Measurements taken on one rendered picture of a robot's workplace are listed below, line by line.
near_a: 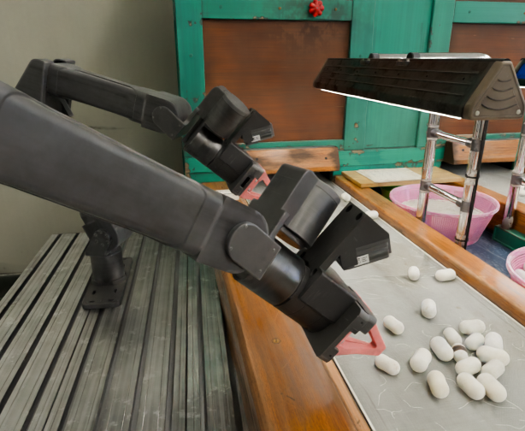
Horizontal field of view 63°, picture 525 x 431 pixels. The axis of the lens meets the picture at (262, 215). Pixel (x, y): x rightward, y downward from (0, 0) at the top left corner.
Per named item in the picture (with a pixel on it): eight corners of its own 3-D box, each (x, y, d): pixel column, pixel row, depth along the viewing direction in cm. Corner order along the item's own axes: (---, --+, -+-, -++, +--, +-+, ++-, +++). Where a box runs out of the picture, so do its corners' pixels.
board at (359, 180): (360, 187, 122) (361, 184, 122) (341, 174, 136) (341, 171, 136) (463, 181, 129) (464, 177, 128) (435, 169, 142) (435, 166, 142)
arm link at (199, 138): (233, 134, 79) (203, 110, 76) (233, 146, 74) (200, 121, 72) (209, 161, 81) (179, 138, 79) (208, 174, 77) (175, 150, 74)
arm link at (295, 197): (299, 192, 50) (239, 126, 43) (356, 211, 44) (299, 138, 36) (244, 274, 48) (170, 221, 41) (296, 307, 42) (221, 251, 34)
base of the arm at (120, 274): (129, 228, 97) (97, 230, 96) (115, 268, 79) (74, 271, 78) (132, 260, 100) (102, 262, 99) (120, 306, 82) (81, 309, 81)
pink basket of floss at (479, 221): (481, 262, 98) (489, 223, 95) (370, 235, 113) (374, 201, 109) (501, 227, 118) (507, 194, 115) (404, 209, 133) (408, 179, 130)
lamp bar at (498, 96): (468, 121, 53) (479, 58, 50) (312, 88, 110) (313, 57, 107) (525, 119, 54) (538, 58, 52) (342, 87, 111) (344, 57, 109)
